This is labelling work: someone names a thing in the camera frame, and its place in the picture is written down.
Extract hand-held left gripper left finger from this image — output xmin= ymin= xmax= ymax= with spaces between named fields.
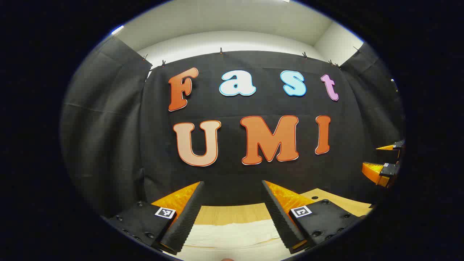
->
xmin=108 ymin=181 xmax=205 ymax=255

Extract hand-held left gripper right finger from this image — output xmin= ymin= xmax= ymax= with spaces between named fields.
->
xmin=261 ymin=180 xmax=364 ymax=254

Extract white jeans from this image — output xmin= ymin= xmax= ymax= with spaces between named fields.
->
xmin=183 ymin=219 xmax=290 ymax=260

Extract black backdrop cloth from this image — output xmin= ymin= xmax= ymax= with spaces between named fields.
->
xmin=60 ymin=36 xmax=406 ymax=218

